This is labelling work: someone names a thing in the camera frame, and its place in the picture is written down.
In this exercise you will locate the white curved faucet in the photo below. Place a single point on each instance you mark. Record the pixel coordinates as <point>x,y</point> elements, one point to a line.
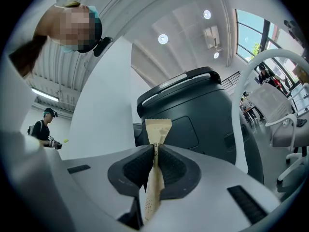
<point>241,86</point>

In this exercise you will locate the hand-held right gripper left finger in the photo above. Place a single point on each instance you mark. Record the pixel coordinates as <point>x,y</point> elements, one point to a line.
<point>130,168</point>

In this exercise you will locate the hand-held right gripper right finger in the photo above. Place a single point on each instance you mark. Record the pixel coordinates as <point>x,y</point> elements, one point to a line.
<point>183,173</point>

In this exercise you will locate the fluorescent tube light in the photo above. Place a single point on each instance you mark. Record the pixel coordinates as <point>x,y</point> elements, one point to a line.
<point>44,95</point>

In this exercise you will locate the person's head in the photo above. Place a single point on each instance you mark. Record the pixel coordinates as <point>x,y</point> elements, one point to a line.
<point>53,25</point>

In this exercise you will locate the dark grey machine housing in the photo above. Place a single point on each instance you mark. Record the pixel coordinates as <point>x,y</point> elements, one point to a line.
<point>198,120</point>

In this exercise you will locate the black metal railing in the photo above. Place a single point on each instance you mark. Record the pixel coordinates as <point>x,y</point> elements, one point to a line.
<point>230,80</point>

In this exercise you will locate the large glass window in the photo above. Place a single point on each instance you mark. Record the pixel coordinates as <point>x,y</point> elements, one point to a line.
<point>248,33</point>

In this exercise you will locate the person's white shirt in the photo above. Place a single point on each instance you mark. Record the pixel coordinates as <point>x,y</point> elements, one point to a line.
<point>17,100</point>

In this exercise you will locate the ceiling air conditioner unit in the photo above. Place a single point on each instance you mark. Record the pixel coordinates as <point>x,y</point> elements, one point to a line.
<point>212,36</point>

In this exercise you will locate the white office chair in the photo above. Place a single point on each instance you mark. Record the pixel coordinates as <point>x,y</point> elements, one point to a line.
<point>277,110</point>

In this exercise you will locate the round ceiling light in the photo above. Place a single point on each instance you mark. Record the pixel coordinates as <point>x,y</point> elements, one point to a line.
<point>207,14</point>
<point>163,39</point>
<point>216,55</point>

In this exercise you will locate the black head camera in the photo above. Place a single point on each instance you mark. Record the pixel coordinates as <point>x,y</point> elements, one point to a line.
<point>102,46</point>

